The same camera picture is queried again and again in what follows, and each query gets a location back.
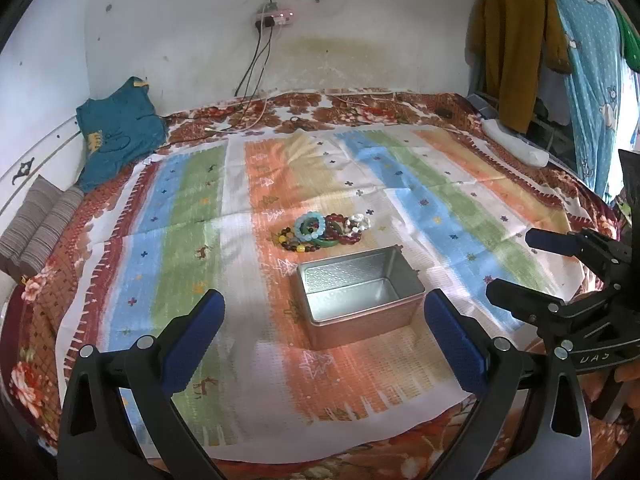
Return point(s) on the white bolster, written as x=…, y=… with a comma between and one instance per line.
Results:
x=515, y=145

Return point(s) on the mustard brown hanging garment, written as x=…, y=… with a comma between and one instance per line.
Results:
x=520, y=50

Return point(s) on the floral orange blanket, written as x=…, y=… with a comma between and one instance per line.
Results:
x=350, y=105

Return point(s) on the pink power strip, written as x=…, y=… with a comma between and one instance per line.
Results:
x=277, y=16

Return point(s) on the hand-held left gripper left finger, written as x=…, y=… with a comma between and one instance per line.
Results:
x=192, y=345

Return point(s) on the striped colourful cloth mat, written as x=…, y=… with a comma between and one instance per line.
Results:
x=200, y=210

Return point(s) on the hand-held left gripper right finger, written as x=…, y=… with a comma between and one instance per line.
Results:
x=457, y=345

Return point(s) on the blue printed hanging sheet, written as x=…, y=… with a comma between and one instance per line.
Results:
x=590, y=60

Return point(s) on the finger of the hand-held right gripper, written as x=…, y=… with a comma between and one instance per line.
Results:
x=550, y=242
x=520, y=300

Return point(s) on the grey striped cushion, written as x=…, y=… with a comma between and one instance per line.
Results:
x=45, y=225

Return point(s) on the green cloth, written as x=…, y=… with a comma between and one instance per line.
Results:
x=631, y=45

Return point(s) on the silver metal tin box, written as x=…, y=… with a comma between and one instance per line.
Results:
x=350, y=285

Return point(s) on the green jade bangle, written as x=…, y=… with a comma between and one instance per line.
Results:
x=327, y=243

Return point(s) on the teal shirt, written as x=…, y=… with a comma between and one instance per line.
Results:
x=120, y=130

